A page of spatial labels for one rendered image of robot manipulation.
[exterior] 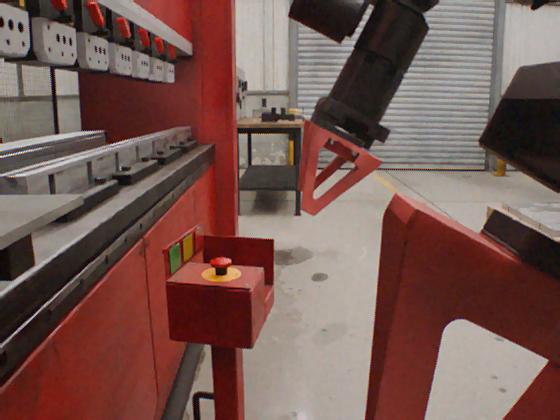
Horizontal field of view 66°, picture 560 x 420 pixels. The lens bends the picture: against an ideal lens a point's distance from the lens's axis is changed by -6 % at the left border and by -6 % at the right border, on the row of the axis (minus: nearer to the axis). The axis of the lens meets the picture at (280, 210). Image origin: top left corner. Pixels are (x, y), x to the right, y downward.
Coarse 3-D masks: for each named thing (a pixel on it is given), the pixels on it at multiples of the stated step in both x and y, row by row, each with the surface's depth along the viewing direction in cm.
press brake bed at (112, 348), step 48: (192, 192) 179; (144, 240) 112; (96, 288) 80; (144, 288) 111; (0, 336) 52; (48, 336) 62; (96, 336) 79; (144, 336) 110; (0, 384) 51; (48, 384) 61; (96, 384) 79; (144, 384) 109
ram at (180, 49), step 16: (96, 0) 105; (112, 0) 115; (144, 0) 145; (160, 0) 166; (176, 0) 194; (128, 16) 129; (160, 16) 167; (176, 16) 195; (160, 32) 168; (176, 32) 196; (176, 48) 203
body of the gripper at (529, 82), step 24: (528, 72) 6; (552, 72) 6; (504, 96) 7; (528, 96) 6; (552, 96) 5; (504, 120) 7; (528, 120) 7; (552, 120) 6; (480, 144) 7; (504, 144) 7; (528, 144) 7; (552, 144) 6; (528, 168) 7; (552, 168) 6
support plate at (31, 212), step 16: (0, 208) 38; (16, 208) 38; (32, 208) 38; (48, 208) 38; (64, 208) 40; (0, 224) 33; (16, 224) 33; (32, 224) 34; (0, 240) 30; (16, 240) 32
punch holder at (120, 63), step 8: (112, 16) 116; (120, 16) 122; (112, 24) 116; (128, 24) 129; (112, 32) 117; (112, 40) 117; (120, 40) 123; (112, 48) 117; (120, 48) 122; (128, 48) 129; (112, 56) 118; (120, 56) 122; (128, 56) 129; (112, 64) 118; (120, 64) 122; (128, 64) 129; (88, 72) 119; (96, 72) 119; (104, 72) 119; (112, 72) 120; (120, 72) 123; (128, 72) 130
